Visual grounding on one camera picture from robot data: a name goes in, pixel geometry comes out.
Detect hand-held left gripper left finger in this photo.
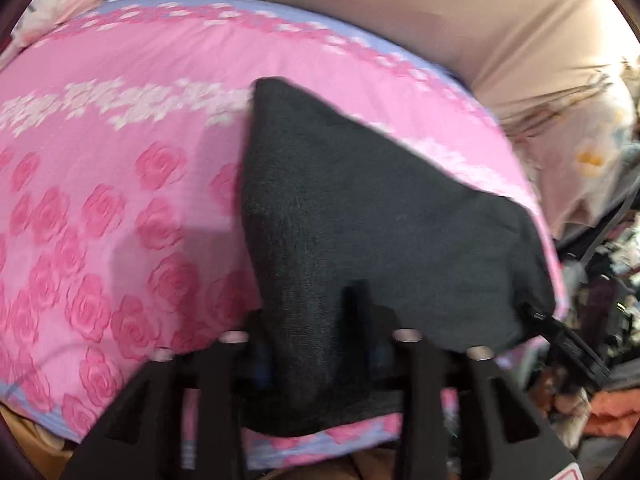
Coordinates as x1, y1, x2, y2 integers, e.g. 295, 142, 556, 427
59, 310, 275, 480

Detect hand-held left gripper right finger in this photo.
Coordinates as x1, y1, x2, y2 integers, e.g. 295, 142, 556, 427
344, 280, 577, 480

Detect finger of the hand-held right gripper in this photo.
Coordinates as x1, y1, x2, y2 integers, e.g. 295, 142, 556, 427
520, 304, 613, 392

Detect dark grey pants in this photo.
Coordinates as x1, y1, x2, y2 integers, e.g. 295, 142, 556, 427
239, 76, 557, 437

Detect pile of mixed clothes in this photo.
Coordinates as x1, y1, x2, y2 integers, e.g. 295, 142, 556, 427
542, 195, 640, 466

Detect orange cloth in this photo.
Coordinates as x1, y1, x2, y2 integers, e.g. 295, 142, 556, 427
582, 389, 640, 438

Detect floral cream pillow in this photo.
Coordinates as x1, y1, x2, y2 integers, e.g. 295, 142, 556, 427
500, 74, 640, 242

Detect pink rose print blanket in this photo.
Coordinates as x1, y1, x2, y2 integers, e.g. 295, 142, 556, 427
0, 0, 568, 471

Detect beige smooth sheet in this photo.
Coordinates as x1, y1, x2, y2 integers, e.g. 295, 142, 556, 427
94, 0, 640, 128

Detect white pink printed pillow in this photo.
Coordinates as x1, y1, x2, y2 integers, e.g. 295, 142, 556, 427
0, 0, 103, 68

